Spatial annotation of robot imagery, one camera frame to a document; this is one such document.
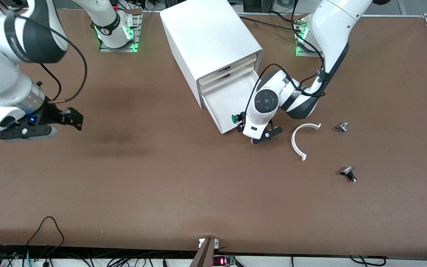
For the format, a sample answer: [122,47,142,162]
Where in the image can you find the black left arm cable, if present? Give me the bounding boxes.
[249,0,329,112]

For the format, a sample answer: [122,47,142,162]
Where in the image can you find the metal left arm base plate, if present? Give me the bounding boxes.
[295,17,324,57]

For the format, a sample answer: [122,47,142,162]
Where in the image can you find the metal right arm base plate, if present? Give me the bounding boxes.
[99,9,142,52]

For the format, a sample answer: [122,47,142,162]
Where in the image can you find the black floor cable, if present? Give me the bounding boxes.
[349,255,387,266]

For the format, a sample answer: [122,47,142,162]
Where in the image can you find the black cable behind cabinet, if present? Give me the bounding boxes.
[239,11,305,33]

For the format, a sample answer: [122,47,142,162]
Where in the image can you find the black looped table cable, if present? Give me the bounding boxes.
[26,216,65,257]

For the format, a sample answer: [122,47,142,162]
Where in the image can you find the red LED display device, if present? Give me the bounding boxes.
[212,255,237,267]

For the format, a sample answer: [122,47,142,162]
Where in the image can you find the white curved plastic piece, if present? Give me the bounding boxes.
[291,123,322,161]

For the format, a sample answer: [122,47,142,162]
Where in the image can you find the brown camera mount post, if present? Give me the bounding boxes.
[189,237,219,267]

